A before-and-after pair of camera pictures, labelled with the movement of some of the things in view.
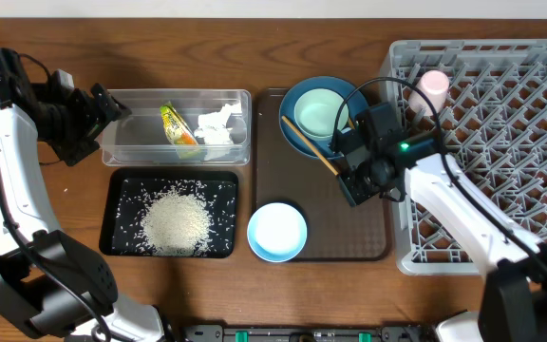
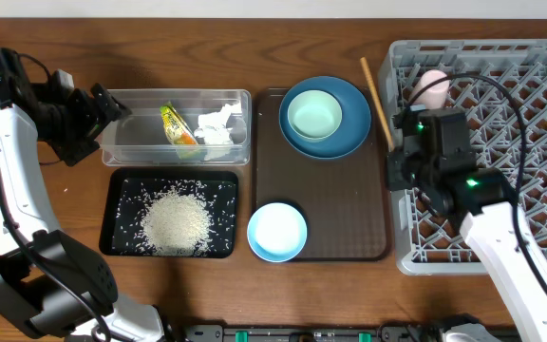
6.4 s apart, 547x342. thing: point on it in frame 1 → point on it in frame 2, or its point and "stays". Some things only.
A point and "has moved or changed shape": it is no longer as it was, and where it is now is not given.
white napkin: x=213 y=127 stays
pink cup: x=435 y=85 stays
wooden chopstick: x=323 y=160 → x=386 y=131
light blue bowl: x=276 y=232 stays
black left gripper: x=92 y=125 stays
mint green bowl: x=316 y=113 has moved or changed shape
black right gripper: x=358 y=193 → x=396 y=177
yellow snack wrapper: x=179 y=133 stays
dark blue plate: x=357 y=101 stays
